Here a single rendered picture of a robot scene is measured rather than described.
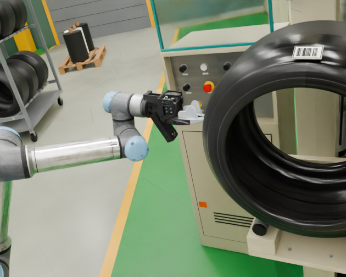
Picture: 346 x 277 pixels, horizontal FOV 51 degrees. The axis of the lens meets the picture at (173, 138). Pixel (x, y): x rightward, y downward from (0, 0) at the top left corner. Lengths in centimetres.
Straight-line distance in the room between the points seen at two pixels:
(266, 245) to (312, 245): 15
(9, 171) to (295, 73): 78
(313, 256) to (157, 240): 151
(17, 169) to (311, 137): 97
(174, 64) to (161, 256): 124
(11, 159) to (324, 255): 96
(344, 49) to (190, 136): 122
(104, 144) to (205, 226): 133
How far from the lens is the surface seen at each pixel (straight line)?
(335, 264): 123
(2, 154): 112
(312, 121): 136
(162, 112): 114
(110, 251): 263
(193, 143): 198
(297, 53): 87
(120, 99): 121
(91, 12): 1041
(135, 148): 111
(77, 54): 739
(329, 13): 123
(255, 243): 123
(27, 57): 529
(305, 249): 127
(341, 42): 90
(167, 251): 249
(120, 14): 1023
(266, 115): 182
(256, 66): 90
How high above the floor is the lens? 170
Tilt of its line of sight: 27 degrees down
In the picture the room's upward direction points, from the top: 13 degrees counter-clockwise
